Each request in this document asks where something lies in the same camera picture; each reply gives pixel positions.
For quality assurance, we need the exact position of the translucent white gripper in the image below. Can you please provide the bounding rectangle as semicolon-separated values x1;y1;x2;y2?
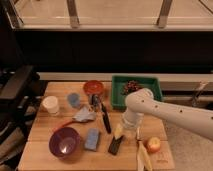
114;113;142;139

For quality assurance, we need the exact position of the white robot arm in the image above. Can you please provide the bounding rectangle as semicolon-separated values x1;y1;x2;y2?
121;88;213;141

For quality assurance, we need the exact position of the light blue small cup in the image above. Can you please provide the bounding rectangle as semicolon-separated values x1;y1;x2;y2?
67;93;80;108

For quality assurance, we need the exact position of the white paper cup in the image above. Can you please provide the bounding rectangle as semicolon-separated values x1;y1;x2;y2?
42;96;59;115

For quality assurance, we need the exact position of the blue sponge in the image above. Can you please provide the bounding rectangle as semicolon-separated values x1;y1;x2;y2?
84;128;100;151

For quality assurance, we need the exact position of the green plastic tray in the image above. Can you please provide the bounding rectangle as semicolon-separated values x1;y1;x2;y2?
111;75;163;110

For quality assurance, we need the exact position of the red yellow apple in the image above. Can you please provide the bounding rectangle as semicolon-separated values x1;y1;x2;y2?
147;137;161;153

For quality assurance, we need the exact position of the yellow banana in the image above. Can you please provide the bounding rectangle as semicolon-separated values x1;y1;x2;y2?
137;141;153;171

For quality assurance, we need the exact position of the black can opener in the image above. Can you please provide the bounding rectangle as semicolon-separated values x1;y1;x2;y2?
89;94;101;112

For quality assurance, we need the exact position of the dark grape bunch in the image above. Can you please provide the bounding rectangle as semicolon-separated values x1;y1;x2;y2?
122;80;142;95

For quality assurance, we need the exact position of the red bowl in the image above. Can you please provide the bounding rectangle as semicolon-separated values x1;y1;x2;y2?
83;80;104;95

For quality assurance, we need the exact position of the purple bowl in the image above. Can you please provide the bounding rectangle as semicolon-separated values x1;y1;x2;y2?
49;127;80;158

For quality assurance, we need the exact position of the black chair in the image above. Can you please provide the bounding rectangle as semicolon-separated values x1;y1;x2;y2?
0;65;43;168

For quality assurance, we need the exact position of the black handled knife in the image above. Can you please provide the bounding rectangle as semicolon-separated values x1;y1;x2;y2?
101;103;111;134

